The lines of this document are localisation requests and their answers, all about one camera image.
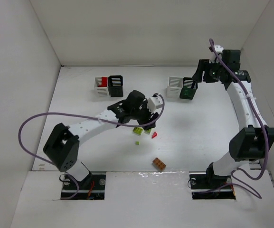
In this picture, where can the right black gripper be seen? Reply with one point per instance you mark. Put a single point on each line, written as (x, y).
(204, 70)

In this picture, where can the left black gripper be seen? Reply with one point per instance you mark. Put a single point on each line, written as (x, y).
(146, 117)

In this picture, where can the red lego plate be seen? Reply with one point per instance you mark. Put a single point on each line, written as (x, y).
(103, 82)

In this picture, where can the orange lego plate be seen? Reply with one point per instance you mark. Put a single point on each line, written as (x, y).
(159, 164)

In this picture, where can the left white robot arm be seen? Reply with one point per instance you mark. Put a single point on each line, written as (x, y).
(64, 141)

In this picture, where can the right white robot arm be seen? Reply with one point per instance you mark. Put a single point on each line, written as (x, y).
(255, 137)

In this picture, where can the right black slotted bin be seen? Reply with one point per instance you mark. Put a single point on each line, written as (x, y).
(189, 87)

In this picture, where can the black slotted bin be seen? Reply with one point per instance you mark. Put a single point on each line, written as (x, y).
(115, 86)
(189, 87)

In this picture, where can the left black slotted bin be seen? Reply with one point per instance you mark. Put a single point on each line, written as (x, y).
(115, 86)

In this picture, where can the left white slotted bin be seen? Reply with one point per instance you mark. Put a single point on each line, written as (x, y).
(100, 91)

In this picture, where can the white slotted bin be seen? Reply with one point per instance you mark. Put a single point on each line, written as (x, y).
(100, 91)
(174, 87)

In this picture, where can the right white slotted bin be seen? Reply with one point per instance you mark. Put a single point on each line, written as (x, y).
(174, 87)

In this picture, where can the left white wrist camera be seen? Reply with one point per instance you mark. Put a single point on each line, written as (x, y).
(154, 102)

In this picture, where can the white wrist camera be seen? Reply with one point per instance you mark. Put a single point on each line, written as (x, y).
(154, 102)
(218, 49)

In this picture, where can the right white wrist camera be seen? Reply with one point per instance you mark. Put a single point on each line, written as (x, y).
(218, 49)

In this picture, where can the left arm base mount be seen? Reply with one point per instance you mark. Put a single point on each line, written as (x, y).
(93, 189)

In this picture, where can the aluminium rail right side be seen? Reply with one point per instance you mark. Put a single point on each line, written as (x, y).
(255, 165)

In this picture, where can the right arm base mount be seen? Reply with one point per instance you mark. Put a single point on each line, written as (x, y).
(218, 188)

